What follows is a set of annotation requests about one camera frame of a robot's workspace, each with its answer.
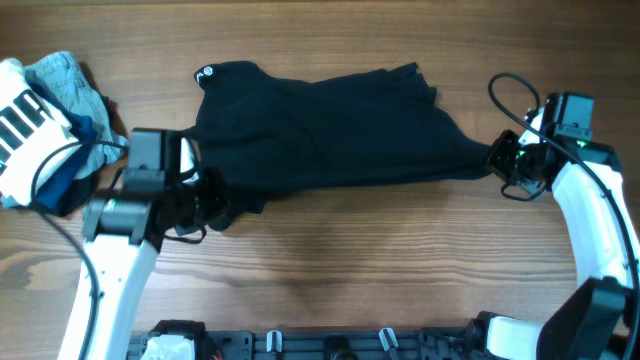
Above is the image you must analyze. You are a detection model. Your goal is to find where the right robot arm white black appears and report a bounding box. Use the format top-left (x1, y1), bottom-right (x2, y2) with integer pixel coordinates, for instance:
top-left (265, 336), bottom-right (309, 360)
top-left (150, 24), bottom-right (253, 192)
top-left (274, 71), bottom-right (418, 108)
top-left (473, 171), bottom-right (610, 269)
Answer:
top-left (465, 130), bottom-right (639, 359)

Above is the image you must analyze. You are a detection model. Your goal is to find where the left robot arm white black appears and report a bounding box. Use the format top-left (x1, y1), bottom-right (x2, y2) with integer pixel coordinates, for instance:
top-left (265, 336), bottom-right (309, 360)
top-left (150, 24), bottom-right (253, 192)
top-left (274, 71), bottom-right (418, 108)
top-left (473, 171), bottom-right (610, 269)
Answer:
top-left (58, 169), bottom-right (228, 359)

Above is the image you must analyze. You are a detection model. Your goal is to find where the navy blue folded garment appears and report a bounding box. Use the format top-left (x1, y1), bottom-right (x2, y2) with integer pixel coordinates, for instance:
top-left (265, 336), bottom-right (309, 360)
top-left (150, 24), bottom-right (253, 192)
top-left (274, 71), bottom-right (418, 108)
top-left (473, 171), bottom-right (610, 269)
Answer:
top-left (1, 87), bottom-right (97, 210)

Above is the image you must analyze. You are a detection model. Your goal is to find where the light blue denim garment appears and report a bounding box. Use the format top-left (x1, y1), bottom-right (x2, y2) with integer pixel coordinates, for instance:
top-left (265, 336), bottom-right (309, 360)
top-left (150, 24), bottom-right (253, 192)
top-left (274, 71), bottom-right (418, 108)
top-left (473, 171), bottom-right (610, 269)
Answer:
top-left (22, 51), bottom-right (128, 180)

